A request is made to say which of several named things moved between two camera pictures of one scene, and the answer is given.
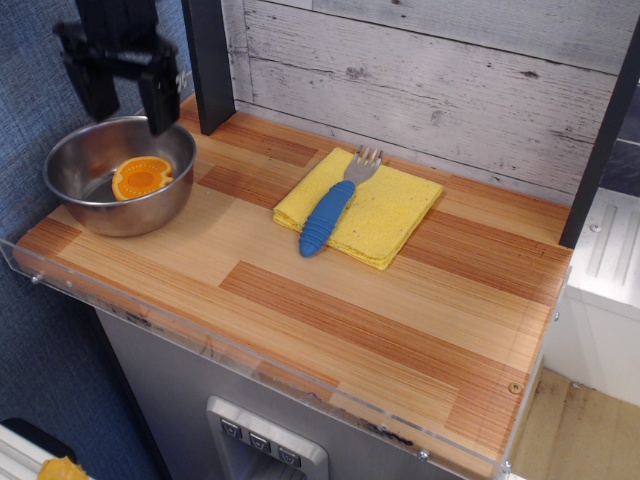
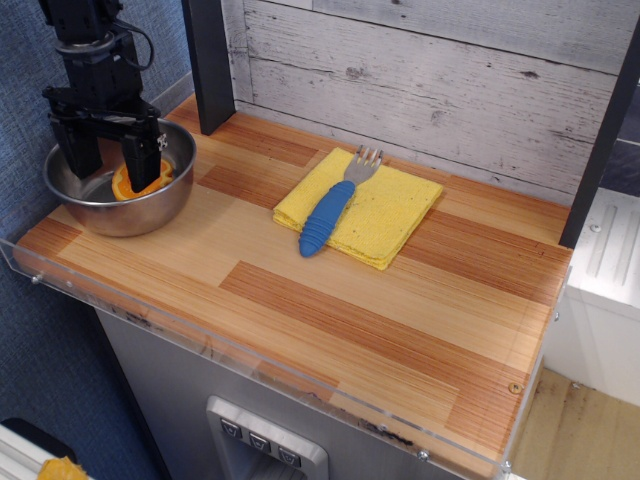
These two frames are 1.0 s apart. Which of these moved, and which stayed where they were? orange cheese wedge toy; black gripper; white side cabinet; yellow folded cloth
Moved: black gripper
Stayed: white side cabinet; orange cheese wedge toy; yellow folded cloth
